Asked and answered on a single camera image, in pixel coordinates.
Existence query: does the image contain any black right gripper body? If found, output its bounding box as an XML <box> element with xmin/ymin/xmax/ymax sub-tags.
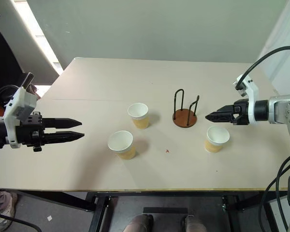
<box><xmin>232</xmin><ymin>99</ymin><xmax>250</xmax><ymax>126</ymax></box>

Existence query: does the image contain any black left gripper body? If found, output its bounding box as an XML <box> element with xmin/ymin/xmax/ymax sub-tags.
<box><xmin>14</xmin><ymin>114</ymin><xmax>45</xmax><ymax>153</ymax></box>

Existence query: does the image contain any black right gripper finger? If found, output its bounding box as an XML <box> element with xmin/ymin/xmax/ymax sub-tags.
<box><xmin>216</xmin><ymin>104</ymin><xmax>235</xmax><ymax>115</ymax></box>
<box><xmin>204</xmin><ymin>111</ymin><xmax>235</xmax><ymax>123</ymax></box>

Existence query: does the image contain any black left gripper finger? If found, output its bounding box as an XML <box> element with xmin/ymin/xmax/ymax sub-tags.
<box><xmin>42</xmin><ymin>117</ymin><xmax>83</xmax><ymax>130</ymax></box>
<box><xmin>42</xmin><ymin>130</ymin><xmax>86</xmax><ymax>145</ymax></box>

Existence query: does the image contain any yellow ribbed paper cup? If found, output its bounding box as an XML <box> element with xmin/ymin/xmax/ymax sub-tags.
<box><xmin>204</xmin><ymin>125</ymin><xmax>231</xmax><ymax>154</ymax></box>
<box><xmin>107</xmin><ymin>130</ymin><xmax>137</xmax><ymax>161</ymax></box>
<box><xmin>127</xmin><ymin>102</ymin><xmax>150</xmax><ymax>130</ymax></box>

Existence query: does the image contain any dark smartphone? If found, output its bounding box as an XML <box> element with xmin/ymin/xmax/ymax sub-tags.
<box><xmin>21</xmin><ymin>72</ymin><xmax>35</xmax><ymax>89</ymax></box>

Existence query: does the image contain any grey worn sneaker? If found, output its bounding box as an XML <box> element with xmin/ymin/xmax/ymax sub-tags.
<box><xmin>0</xmin><ymin>190</ymin><xmax>18</xmax><ymax>232</ymax></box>

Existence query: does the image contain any black flat floor plate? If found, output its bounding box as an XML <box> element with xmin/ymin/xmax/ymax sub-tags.
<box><xmin>143</xmin><ymin>206</ymin><xmax>189</xmax><ymax>215</ymax></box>

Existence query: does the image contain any dark rounded foot shape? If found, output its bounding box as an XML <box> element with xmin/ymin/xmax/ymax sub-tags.
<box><xmin>123</xmin><ymin>213</ymin><xmax>154</xmax><ymax>232</ymax></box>
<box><xmin>183</xmin><ymin>214</ymin><xmax>207</xmax><ymax>232</ymax></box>

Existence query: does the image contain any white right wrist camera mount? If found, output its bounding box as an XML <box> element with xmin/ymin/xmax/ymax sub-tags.
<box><xmin>232</xmin><ymin>73</ymin><xmax>260</xmax><ymax>125</ymax></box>

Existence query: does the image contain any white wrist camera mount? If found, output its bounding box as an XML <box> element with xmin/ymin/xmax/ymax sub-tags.
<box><xmin>2</xmin><ymin>86</ymin><xmax>37</xmax><ymax>149</ymax></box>
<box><xmin>232</xmin><ymin>73</ymin><xmax>260</xmax><ymax>125</ymax></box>

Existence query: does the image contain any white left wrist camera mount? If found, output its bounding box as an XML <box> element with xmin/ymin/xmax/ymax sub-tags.
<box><xmin>2</xmin><ymin>86</ymin><xmax>37</xmax><ymax>149</ymax></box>

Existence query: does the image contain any wooden base cup holder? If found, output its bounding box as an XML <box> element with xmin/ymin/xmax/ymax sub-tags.
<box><xmin>172</xmin><ymin>88</ymin><xmax>199</xmax><ymax>128</ymax></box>

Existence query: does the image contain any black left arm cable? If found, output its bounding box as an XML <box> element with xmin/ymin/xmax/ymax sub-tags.
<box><xmin>0</xmin><ymin>84</ymin><xmax>21</xmax><ymax>102</ymax></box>

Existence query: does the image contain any black robot body cable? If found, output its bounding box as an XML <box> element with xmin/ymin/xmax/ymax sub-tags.
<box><xmin>275</xmin><ymin>154</ymin><xmax>290</xmax><ymax>232</ymax></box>
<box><xmin>259</xmin><ymin>163</ymin><xmax>290</xmax><ymax>232</ymax></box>

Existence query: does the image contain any black metal table frame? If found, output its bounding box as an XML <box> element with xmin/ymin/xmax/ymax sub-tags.
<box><xmin>0</xmin><ymin>189</ymin><xmax>289</xmax><ymax>232</ymax></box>

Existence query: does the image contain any black floor cable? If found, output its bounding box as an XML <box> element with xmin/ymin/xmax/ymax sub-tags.
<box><xmin>0</xmin><ymin>211</ymin><xmax>43</xmax><ymax>232</ymax></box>

